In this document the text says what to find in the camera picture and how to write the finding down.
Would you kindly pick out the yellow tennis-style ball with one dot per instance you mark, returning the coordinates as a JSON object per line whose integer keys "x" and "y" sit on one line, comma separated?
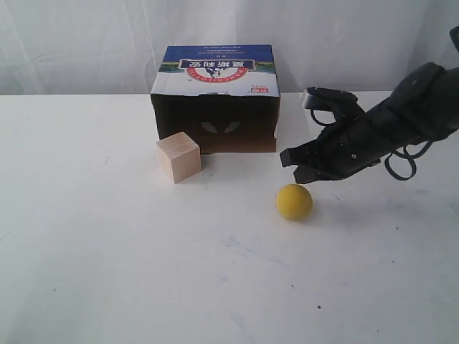
{"x": 294, "y": 202}

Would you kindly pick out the light wooden cube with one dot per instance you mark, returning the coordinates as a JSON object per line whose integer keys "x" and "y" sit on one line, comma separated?
{"x": 179, "y": 156}

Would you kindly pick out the blue printed cardboard box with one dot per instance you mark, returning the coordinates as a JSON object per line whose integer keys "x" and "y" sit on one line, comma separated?
{"x": 224, "y": 97}

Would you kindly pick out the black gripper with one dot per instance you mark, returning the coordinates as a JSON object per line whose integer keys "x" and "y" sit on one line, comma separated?
{"x": 344, "y": 147}

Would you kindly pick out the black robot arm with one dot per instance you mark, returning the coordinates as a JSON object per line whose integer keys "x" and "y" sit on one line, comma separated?
{"x": 422, "y": 110}

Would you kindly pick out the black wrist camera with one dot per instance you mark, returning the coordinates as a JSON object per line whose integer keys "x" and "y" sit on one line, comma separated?
{"x": 328, "y": 100}

